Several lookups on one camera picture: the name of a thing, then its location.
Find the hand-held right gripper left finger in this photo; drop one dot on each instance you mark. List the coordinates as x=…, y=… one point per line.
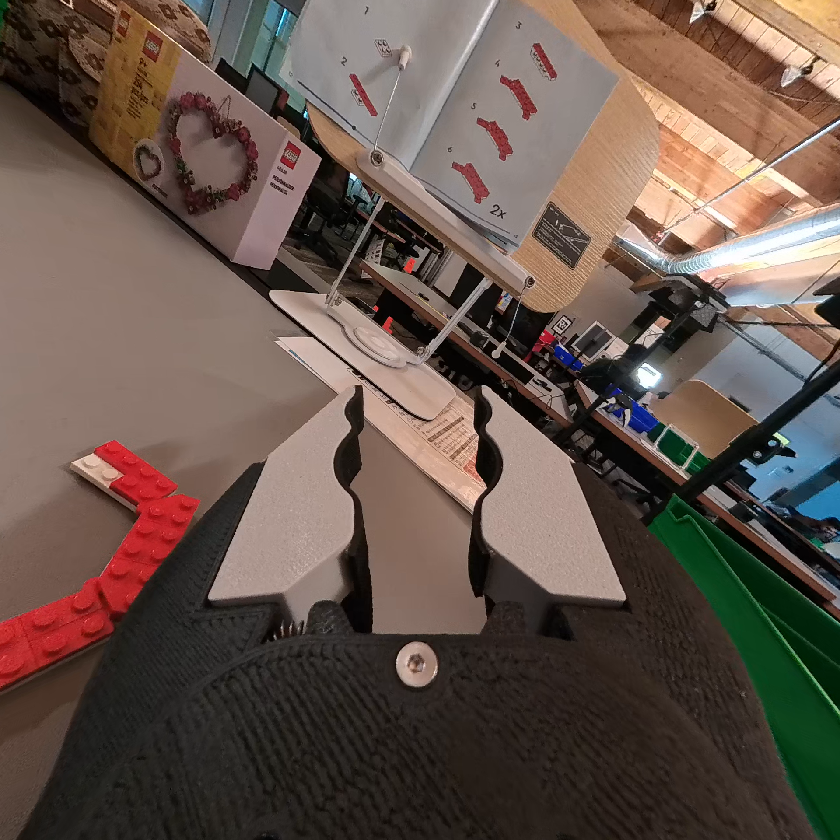
x=295, y=525

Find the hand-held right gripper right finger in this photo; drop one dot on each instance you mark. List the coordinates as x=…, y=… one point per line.
x=551, y=525

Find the red white brick assembly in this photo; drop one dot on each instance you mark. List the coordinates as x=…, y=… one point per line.
x=144, y=544

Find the yellow white toy set box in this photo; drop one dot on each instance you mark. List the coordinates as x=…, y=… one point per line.
x=262, y=197

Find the clear plastic sleeve with paper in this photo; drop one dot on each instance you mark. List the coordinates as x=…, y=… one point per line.
x=453, y=446

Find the small green storage bin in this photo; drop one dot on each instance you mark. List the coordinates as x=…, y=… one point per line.
x=676, y=449

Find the blue storage bin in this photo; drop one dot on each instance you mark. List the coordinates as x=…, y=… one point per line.
x=568, y=358

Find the wooden stand board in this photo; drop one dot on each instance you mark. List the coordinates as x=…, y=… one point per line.
x=702, y=413

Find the black overhead rig stand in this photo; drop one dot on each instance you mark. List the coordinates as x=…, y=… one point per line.
x=754, y=449

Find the green plastic bin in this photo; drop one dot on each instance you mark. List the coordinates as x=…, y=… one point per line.
x=754, y=623

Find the white wooden book stand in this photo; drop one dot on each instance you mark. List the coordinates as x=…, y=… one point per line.
x=604, y=197

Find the open instruction booklet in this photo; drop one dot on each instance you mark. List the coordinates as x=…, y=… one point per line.
x=446, y=85

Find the silver ceiling duct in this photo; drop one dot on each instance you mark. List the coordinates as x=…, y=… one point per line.
x=754, y=246

